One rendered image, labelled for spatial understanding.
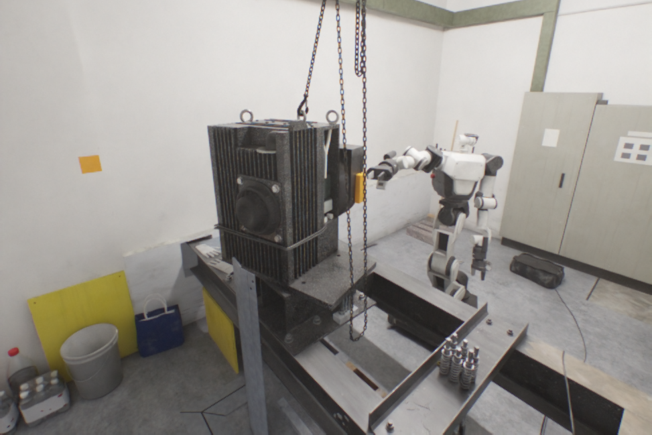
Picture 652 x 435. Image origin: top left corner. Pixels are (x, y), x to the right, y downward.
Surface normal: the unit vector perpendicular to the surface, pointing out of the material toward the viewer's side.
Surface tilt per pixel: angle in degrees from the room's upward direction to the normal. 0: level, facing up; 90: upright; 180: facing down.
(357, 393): 0
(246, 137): 90
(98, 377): 93
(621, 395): 0
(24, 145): 90
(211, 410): 7
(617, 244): 90
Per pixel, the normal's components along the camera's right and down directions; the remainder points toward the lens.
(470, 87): -0.76, 0.20
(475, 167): 0.11, 0.22
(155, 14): 0.65, 0.23
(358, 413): 0.00, -0.95
